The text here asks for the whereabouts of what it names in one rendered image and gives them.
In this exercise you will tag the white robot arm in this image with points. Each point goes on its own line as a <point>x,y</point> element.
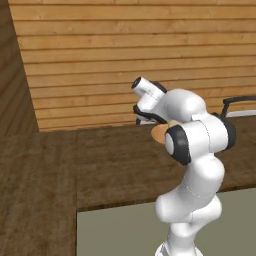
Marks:
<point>195,156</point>

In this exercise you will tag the black chair with white seat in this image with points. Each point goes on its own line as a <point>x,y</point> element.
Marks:
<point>229,101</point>

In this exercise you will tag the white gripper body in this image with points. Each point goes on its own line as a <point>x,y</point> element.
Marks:
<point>146,120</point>

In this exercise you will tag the tan round plate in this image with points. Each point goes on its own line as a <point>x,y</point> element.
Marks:
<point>158,133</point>

